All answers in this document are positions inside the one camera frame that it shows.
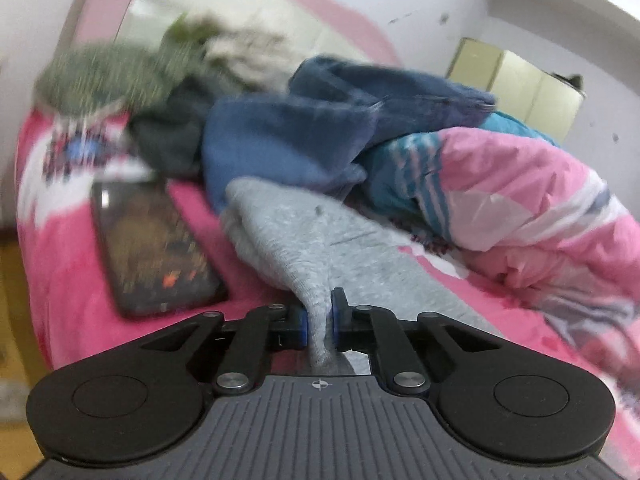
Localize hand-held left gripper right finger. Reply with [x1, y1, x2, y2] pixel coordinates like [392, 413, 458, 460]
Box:
[331, 287, 502, 395]

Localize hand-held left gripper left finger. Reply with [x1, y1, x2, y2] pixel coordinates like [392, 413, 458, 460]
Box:
[142, 304, 308, 395]

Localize grey sweatpants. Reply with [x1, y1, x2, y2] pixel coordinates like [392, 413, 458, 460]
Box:
[220, 177, 506, 376]

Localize black smartphone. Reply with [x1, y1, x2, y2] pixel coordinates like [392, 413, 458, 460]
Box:
[90, 180, 228, 318]

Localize blue jeans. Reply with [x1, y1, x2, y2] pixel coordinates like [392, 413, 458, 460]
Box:
[202, 55, 496, 211]

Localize pink patterned quilt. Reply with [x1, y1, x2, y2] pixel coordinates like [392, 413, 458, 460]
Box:
[360, 112, 640, 356]

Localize dark grey cloth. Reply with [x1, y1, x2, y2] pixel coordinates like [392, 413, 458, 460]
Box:
[130, 77, 216, 178]

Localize pink floral blanket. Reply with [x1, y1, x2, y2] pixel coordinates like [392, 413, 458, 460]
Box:
[15, 110, 640, 461]

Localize pale yellow wardrobe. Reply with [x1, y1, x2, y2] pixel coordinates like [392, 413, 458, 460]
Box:
[447, 37, 586, 143]

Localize green speckled cloth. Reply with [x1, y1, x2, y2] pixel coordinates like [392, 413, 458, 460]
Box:
[35, 45, 166, 116]

